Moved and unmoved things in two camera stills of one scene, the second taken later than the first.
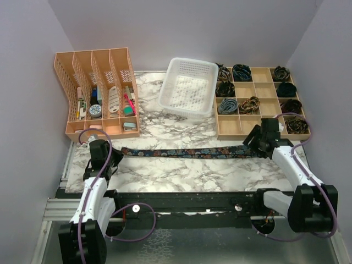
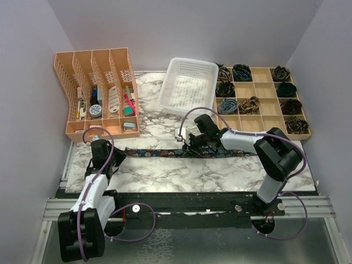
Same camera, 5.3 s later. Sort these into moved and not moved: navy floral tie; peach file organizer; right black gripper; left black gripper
Moved: right black gripper
Not moved: peach file organizer; navy floral tie; left black gripper
